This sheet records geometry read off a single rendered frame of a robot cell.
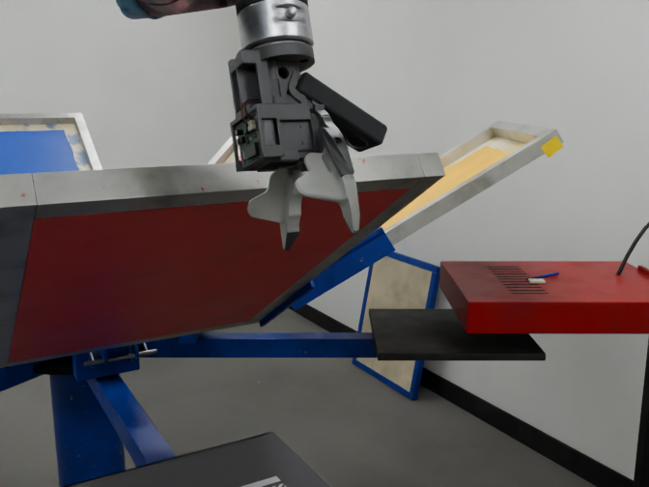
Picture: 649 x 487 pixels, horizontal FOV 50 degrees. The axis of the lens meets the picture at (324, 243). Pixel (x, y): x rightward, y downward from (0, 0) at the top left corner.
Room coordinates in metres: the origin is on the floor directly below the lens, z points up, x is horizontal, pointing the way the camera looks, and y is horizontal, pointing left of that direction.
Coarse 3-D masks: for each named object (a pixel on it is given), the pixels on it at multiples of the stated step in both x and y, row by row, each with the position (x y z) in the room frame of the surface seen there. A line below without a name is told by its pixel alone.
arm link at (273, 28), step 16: (272, 0) 0.71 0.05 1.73; (288, 0) 0.72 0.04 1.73; (240, 16) 0.73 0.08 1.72; (256, 16) 0.71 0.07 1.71; (272, 16) 0.71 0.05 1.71; (288, 16) 0.71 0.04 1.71; (304, 16) 0.73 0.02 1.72; (240, 32) 0.73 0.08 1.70; (256, 32) 0.71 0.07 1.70; (272, 32) 0.70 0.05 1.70; (288, 32) 0.71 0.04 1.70; (304, 32) 0.72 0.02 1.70
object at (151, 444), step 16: (96, 384) 1.67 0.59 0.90; (112, 384) 1.64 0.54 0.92; (112, 400) 1.54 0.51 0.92; (128, 400) 1.54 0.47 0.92; (112, 416) 1.52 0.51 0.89; (128, 416) 1.46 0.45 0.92; (144, 416) 1.46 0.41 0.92; (128, 432) 1.38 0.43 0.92; (144, 432) 1.38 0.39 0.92; (128, 448) 1.39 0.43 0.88; (144, 448) 1.31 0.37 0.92; (160, 448) 1.31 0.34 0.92; (144, 464) 1.28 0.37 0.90
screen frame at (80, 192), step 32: (352, 160) 0.92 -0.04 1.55; (384, 160) 0.95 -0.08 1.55; (416, 160) 0.97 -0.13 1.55; (0, 192) 0.70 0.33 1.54; (32, 192) 0.72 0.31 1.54; (64, 192) 0.73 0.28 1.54; (96, 192) 0.75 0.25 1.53; (128, 192) 0.76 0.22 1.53; (160, 192) 0.78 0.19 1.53; (192, 192) 0.80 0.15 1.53; (224, 192) 0.82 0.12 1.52; (256, 192) 0.84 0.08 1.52; (416, 192) 1.02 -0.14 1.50; (0, 224) 0.73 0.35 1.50; (32, 224) 0.75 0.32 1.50; (0, 256) 0.80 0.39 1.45; (0, 288) 0.89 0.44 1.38; (0, 320) 1.02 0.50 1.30; (256, 320) 1.53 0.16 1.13; (0, 352) 1.18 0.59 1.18
